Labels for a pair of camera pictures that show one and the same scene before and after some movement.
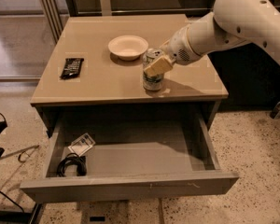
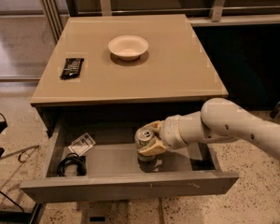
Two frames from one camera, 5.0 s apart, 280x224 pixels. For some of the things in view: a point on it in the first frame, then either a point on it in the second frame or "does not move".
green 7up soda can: [151, 82] -> [143, 137]
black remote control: [71, 68] does not move
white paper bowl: [129, 47] does not move
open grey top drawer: [133, 156] does not move
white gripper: [177, 49] -> [170, 132]
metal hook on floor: [21, 152] does not move
